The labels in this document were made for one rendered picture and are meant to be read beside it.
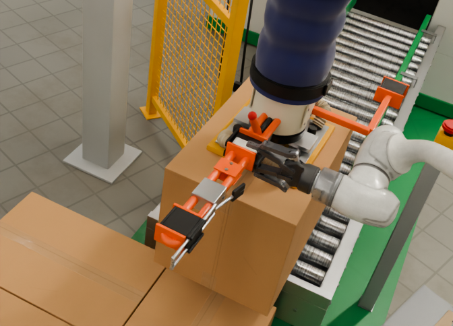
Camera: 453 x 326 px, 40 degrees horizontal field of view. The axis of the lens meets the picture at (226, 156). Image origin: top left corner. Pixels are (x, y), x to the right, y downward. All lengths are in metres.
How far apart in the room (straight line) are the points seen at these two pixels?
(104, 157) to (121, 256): 1.14
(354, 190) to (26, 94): 2.62
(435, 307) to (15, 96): 2.64
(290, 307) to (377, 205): 0.79
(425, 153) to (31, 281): 1.29
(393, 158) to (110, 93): 1.71
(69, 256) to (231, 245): 0.64
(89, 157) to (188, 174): 1.63
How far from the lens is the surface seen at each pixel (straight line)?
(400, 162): 1.63
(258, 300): 1.93
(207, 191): 1.49
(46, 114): 3.69
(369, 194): 1.56
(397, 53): 3.74
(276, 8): 1.65
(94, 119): 3.16
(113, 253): 2.22
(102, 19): 2.83
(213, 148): 1.82
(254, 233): 1.75
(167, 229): 1.38
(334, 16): 1.62
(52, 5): 4.76
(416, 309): 2.05
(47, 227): 2.31
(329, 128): 2.01
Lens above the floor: 2.24
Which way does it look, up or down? 40 degrees down
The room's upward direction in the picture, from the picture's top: 11 degrees clockwise
